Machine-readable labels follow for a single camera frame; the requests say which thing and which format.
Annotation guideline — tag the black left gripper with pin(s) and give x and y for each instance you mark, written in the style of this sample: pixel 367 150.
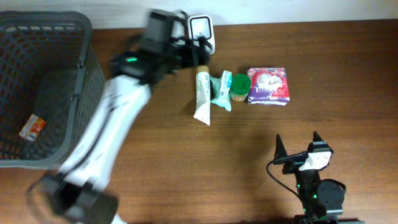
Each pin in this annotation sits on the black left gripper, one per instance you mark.
pixel 195 58

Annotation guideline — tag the small teal tissue pack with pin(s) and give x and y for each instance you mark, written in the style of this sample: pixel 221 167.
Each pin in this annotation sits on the small teal tissue pack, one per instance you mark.
pixel 225 84

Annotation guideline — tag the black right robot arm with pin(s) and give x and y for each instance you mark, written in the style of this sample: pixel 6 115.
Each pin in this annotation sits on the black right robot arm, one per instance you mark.
pixel 322 199

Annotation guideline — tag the white barcode scanner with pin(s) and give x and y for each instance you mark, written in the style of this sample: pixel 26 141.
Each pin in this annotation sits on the white barcode scanner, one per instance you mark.
pixel 202 26

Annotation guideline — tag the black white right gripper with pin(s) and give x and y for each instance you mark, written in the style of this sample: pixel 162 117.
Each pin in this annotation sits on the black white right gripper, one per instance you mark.
pixel 280 156

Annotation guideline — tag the mint green wipes pack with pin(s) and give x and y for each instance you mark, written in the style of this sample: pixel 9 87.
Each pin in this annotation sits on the mint green wipes pack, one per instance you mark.
pixel 226 104

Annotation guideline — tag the small orange white packet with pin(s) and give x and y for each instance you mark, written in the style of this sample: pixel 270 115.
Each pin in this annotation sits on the small orange white packet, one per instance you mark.
pixel 31 130

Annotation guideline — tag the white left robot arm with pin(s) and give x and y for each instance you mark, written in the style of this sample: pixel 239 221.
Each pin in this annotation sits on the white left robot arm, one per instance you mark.
pixel 76 192

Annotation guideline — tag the white shampoo tube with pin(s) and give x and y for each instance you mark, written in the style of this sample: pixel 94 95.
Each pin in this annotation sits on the white shampoo tube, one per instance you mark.
pixel 202 112

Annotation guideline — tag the green lid jar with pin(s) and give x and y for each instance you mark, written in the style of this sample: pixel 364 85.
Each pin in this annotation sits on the green lid jar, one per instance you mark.
pixel 240 87

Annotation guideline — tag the grey plastic mesh basket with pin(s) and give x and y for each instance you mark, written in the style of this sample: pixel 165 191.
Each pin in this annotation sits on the grey plastic mesh basket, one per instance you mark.
pixel 49 69

